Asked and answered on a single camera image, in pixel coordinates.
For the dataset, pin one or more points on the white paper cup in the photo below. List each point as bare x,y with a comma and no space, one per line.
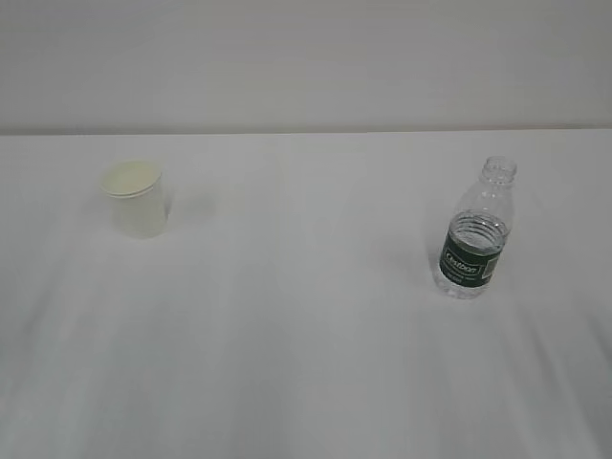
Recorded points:
134,193

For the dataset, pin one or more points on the clear green-label water bottle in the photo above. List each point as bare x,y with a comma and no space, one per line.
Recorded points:
478,231

